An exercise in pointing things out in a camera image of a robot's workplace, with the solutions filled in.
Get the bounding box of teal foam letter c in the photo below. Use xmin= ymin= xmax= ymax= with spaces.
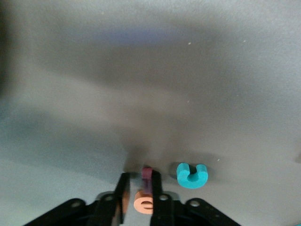
xmin=176 ymin=162 xmax=209 ymax=190

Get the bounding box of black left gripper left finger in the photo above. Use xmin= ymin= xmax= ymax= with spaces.
xmin=23 ymin=173 xmax=130 ymax=226

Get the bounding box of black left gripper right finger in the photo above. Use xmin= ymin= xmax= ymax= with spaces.
xmin=150 ymin=170 xmax=240 ymax=226

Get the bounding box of maroon foam letter i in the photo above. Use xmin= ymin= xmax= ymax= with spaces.
xmin=142 ymin=166 xmax=153 ymax=195

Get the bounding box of orange foam letter e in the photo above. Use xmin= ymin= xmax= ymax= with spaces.
xmin=133 ymin=190 xmax=155 ymax=215

